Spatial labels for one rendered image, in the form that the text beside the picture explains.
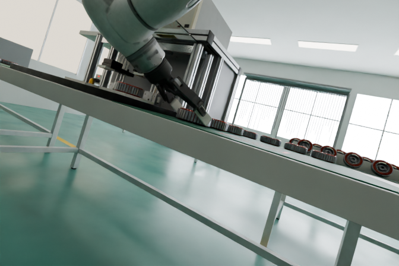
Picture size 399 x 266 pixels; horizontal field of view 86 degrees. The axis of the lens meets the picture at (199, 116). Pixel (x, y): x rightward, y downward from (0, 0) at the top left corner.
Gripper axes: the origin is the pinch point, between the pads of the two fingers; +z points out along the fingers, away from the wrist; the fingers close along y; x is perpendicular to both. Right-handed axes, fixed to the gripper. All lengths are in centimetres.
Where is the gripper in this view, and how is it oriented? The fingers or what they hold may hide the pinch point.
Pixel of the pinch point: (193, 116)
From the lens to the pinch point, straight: 67.7
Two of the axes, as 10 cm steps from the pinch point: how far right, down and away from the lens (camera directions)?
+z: 5.2, 6.8, 5.2
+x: 6.3, -7.1, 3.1
